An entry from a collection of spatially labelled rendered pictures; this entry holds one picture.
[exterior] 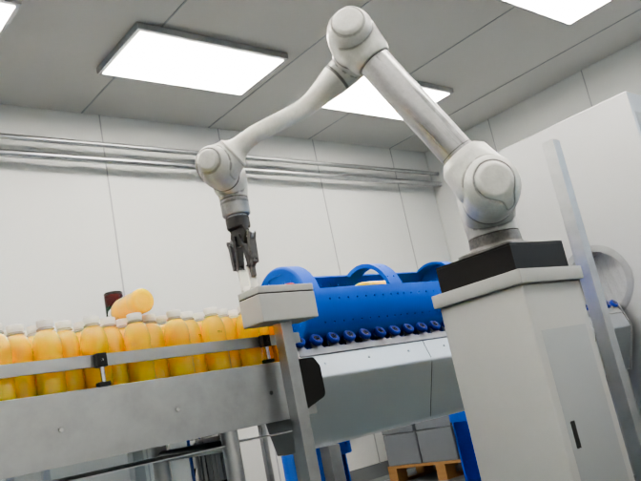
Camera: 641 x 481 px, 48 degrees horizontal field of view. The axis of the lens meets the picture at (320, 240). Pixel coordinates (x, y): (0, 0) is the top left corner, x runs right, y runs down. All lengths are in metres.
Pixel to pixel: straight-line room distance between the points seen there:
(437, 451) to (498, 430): 4.07
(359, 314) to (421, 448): 3.86
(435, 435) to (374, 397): 3.67
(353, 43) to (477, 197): 0.57
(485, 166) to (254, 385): 0.87
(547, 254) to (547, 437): 0.52
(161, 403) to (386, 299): 1.02
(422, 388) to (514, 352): 0.71
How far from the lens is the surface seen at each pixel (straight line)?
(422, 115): 2.09
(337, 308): 2.45
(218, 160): 2.11
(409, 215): 8.19
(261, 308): 1.99
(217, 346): 2.05
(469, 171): 1.98
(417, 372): 2.67
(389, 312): 2.63
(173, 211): 6.29
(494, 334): 2.09
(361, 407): 2.49
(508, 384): 2.09
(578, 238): 3.38
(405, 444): 6.42
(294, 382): 2.05
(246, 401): 2.05
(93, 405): 1.84
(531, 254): 2.14
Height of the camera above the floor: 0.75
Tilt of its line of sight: 13 degrees up
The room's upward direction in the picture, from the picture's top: 12 degrees counter-clockwise
